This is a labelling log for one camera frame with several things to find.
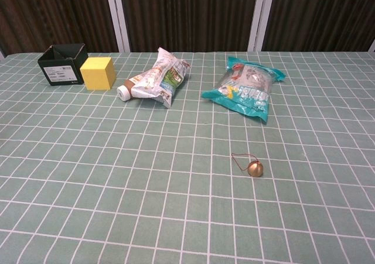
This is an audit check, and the white window frame post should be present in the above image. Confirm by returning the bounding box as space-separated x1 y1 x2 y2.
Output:
104 0 131 53
247 0 277 53

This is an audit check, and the golden bell with red string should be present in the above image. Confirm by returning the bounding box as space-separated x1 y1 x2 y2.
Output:
231 152 265 178

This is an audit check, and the white printed snack bag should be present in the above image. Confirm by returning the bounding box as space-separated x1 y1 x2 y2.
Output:
129 47 191 109

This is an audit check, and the yellow cube block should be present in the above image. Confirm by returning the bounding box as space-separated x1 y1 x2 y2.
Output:
79 56 115 91

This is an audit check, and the dark green open cardboard box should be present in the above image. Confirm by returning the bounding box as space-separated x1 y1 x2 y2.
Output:
37 43 90 87

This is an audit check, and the green checkered tablecloth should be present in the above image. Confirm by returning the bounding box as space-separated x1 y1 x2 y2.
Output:
0 52 375 264

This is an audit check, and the teal plastic snack bag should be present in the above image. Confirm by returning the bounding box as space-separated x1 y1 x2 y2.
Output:
200 56 287 125

